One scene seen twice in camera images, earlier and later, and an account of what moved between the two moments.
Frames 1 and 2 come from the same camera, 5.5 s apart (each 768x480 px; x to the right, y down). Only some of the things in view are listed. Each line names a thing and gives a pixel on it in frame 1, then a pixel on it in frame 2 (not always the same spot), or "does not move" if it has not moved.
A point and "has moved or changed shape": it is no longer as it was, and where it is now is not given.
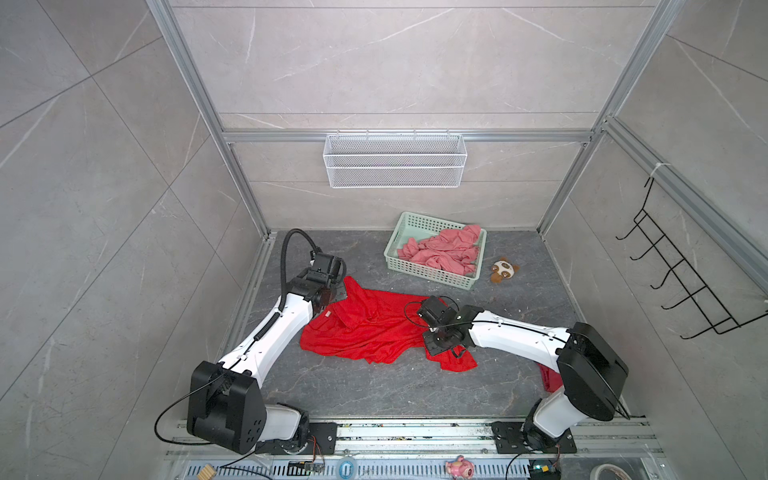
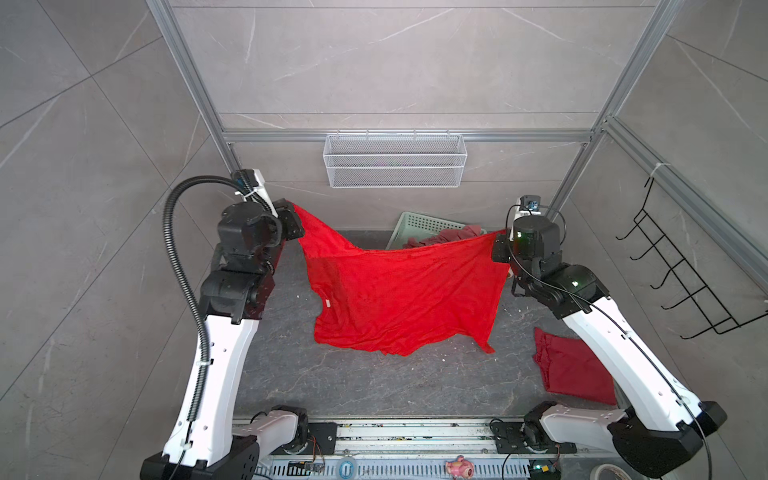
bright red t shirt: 371,329 has moved or changed shape
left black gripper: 339,279 to 278,217
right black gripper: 432,348 to 502,241
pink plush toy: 460,468 does not move
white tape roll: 596,470 does not move
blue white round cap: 346,469 does not move
